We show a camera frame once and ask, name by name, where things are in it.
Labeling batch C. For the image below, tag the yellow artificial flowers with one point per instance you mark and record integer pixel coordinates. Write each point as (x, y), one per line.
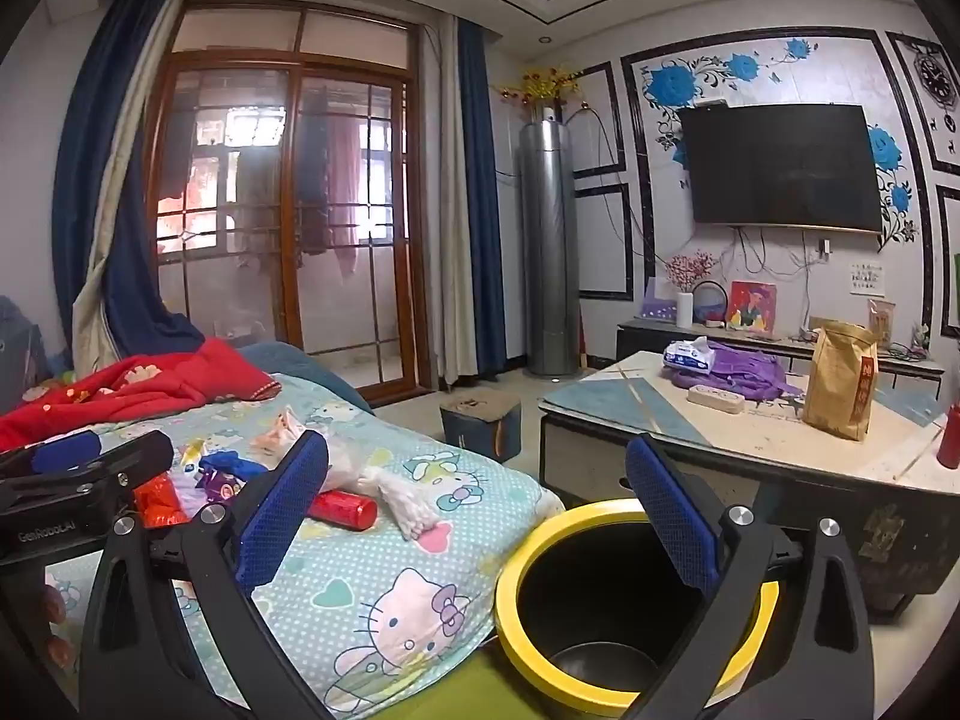
(544, 82)

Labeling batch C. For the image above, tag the white wall plug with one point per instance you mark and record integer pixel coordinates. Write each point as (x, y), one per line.
(825, 247)

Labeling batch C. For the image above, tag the green potted plant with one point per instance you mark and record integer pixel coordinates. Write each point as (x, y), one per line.
(922, 341)

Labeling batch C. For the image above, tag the red snack packet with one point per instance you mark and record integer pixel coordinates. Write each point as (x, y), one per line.
(161, 502)

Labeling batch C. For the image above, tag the green wall hanging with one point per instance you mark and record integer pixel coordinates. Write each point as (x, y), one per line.
(957, 292)

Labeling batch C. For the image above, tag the white vase with pink flowers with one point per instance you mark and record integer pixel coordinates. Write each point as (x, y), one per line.
(684, 311)

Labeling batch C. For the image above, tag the round blue ornament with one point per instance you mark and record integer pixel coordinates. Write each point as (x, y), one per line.
(711, 307)

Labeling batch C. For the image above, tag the black wall clock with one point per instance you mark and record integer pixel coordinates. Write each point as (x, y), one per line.
(934, 79)

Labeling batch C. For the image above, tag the wet wipes pack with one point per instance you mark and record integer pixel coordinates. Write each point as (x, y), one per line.
(686, 356)

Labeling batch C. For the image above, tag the cardboard box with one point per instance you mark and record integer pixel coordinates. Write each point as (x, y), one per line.
(480, 427)

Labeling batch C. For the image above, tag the red sauce bottle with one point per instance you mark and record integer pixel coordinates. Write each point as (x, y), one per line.
(949, 442)

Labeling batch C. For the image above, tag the brown paper bag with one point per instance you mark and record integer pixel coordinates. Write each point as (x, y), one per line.
(836, 390)

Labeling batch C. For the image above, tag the coffee table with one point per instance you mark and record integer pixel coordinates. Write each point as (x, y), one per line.
(600, 397)

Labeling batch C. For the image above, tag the blue snack wrapper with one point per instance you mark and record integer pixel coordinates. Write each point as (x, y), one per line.
(229, 465)

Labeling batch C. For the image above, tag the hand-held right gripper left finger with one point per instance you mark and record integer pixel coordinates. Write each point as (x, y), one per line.
(281, 510)

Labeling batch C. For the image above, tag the purple snack wrapper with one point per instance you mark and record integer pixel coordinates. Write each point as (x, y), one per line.
(217, 491)

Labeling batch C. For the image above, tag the red drink can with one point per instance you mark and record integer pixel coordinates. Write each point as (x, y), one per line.
(345, 508)

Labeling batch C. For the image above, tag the colourful painting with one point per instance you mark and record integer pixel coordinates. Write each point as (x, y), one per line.
(752, 307)

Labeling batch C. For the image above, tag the silver tower air conditioner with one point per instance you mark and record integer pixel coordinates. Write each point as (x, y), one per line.
(551, 255)

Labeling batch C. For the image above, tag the white paper note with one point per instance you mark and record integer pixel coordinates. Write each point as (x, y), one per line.
(868, 277)

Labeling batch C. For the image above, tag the television stand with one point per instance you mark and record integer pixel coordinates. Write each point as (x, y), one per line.
(645, 341)

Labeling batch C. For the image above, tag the wooden framed glass door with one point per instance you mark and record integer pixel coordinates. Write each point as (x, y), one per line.
(411, 240)

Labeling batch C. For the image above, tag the yellow rimmed black trash bin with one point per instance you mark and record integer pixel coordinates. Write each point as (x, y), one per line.
(525, 562)

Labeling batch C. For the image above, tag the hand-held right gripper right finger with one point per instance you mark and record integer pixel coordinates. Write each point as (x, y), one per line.
(671, 510)

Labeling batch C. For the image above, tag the red padded clothes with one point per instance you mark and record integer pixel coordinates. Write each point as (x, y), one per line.
(150, 382)

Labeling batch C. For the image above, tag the wall mounted television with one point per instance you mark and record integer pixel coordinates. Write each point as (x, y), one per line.
(780, 165)

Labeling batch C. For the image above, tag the white plastic bag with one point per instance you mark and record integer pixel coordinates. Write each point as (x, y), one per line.
(397, 499)

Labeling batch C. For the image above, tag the beige packet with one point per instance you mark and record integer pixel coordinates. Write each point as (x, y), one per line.
(883, 322)

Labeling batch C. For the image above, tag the blue and white curtain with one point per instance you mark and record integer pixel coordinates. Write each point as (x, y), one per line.
(480, 202)
(90, 165)

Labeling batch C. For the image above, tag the hanging laundry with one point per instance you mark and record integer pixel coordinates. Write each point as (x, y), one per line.
(341, 187)

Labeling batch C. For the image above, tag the cartoon cat printed blanket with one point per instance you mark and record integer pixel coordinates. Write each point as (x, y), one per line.
(360, 532)

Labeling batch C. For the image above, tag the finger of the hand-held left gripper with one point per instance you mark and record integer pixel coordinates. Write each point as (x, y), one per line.
(67, 451)

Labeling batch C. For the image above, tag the white power strip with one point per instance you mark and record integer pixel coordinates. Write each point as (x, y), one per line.
(716, 397)

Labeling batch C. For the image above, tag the purple cloth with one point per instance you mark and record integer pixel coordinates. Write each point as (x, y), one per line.
(742, 371)

